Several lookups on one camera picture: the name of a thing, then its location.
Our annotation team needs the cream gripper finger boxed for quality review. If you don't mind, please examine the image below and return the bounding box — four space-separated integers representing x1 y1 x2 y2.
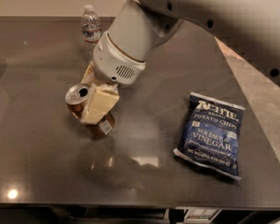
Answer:
81 63 94 85
81 83 119 124

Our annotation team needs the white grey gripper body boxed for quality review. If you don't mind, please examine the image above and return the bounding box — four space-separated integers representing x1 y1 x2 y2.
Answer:
92 32 147 86

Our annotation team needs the orange soda can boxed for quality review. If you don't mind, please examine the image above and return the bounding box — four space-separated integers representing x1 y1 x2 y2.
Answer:
64 83 115 139

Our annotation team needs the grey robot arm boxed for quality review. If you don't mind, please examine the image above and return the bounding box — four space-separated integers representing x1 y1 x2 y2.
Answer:
81 0 280 125

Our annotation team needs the clear plastic water bottle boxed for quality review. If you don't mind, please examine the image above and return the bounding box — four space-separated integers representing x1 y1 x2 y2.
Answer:
80 5 102 44

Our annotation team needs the blue potato chips bag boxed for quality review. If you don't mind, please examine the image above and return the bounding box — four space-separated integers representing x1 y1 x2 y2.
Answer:
174 92 245 181

